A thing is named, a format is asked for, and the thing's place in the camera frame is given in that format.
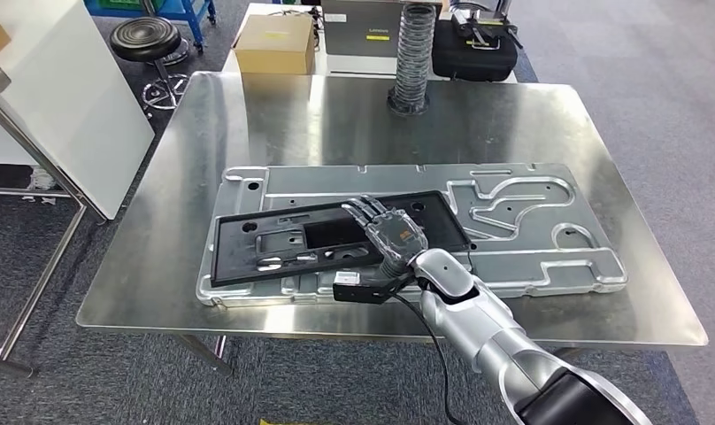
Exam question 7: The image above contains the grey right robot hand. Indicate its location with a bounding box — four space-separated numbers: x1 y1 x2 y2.
341 195 429 267

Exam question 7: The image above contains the black plastic panel part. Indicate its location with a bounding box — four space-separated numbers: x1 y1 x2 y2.
209 190 473 289

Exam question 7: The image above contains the stainless steel workbench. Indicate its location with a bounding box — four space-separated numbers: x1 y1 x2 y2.
75 70 709 376

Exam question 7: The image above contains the stamped sheet metal plate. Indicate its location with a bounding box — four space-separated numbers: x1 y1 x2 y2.
195 163 628 309

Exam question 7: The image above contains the white table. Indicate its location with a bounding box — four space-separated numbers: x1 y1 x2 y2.
221 3 519 84

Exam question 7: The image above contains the black carrying case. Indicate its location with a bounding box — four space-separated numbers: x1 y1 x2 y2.
432 17 519 83

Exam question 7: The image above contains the grey equipment box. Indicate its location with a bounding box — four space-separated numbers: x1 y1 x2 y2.
320 0 443 58

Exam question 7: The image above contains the black and yellow tool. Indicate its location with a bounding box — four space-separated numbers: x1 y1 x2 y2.
450 8 523 51

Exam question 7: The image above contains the black round stool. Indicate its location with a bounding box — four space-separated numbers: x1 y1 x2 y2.
109 16 189 112

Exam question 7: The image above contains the white panel board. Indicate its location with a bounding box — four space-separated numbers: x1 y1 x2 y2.
0 0 157 221

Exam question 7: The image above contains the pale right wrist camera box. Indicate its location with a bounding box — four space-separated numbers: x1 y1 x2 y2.
333 270 365 289

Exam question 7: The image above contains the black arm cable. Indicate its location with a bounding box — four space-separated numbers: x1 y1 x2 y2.
391 293 461 425

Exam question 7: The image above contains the flexible metal duct hose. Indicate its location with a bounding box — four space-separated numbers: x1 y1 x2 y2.
387 3 438 115

